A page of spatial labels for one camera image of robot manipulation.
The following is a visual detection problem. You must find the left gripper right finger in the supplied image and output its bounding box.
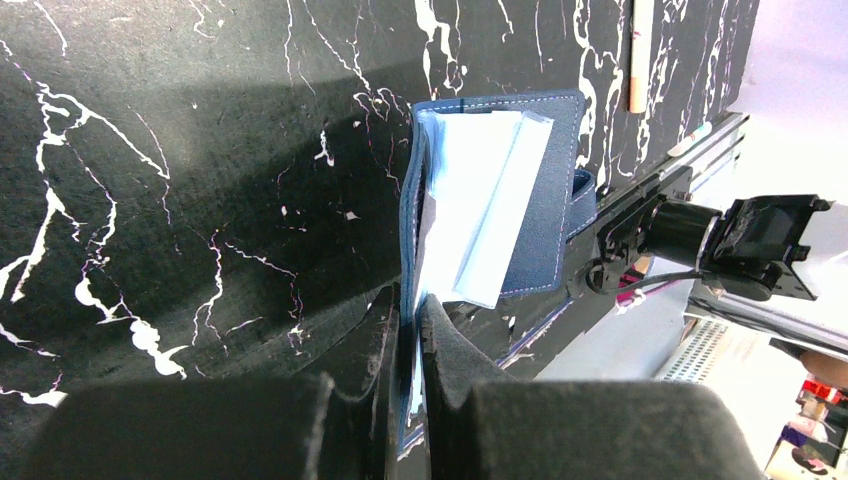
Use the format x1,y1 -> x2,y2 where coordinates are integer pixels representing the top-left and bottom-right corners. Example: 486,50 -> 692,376
419,296 -> 762,479

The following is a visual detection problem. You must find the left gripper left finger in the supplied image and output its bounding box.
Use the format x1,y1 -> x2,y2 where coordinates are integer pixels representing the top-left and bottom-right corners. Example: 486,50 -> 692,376
20,284 -> 400,479

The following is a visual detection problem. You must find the blue leather card holder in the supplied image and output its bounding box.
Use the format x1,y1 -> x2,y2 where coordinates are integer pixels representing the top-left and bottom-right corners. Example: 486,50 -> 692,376
397,89 -> 597,443

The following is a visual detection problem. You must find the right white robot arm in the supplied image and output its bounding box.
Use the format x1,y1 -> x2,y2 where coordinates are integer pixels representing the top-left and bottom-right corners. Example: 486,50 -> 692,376
564,167 -> 847,354

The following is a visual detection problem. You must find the white orange pen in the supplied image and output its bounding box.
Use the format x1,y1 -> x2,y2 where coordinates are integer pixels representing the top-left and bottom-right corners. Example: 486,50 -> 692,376
629,0 -> 655,114

